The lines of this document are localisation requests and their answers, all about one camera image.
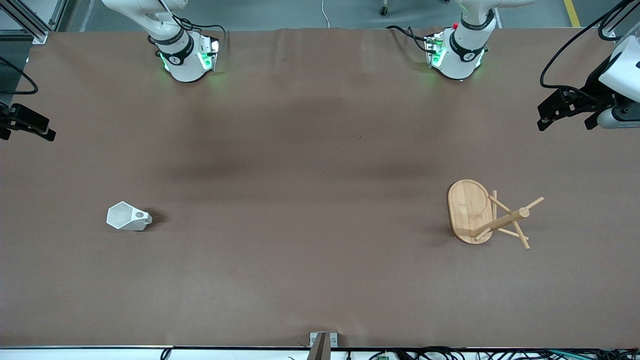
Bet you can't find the white faceted cup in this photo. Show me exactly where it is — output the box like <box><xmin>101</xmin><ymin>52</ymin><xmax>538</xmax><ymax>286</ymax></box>
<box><xmin>106</xmin><ymin>201</ymin><xmax>153</xmax><ymax>232</ymax></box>

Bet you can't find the wooden cup rack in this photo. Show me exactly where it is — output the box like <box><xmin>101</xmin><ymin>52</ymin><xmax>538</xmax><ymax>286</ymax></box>
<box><xmin>447</xmin><ymin>179</ymin><xmax>545</xmax><ymax>250</ymax></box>

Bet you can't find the brown table cover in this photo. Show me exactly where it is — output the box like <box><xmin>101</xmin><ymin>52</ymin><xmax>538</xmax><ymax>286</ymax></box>
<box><xmin>0</xmin><ymin>27</ymin><xmax>640</xmax><ymax>349</ymax></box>

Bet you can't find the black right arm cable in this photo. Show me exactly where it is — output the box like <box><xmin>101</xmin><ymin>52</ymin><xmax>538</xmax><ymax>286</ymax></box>
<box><xmin>0</xmin><ymin>56</ymin><xmax>39</xmax><ymax>96</ymax></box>

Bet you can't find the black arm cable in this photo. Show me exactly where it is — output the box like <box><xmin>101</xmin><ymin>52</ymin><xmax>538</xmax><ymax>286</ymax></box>
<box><xmin>539</xmin><ymin>0</ymin><xmax>637</xmax><ymax>101</ymax></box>
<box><xmin>0</xmin><ymin>56</ymin><xmax>39</xmax><ymax>96</ymax></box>

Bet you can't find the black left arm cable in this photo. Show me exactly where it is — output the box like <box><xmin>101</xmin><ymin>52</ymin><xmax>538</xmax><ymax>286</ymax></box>
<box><xmin>539</xmin><ymin>0</ymin><xmax>637</xmax><ymax>101</ymax></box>

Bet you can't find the aluminium frame profile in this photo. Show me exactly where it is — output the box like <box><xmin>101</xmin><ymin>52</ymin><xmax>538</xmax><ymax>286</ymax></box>
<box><xmin>0</xmin><ymin>0</ymin><xmax>81</xmax><ymax>45</ymax></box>

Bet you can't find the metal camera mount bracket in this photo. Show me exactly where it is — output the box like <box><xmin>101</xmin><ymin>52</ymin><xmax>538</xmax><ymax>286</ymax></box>
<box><xmin>309</xmin><ymin>332</ymin><xmax>339</xmax><ymax>360</ymax></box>

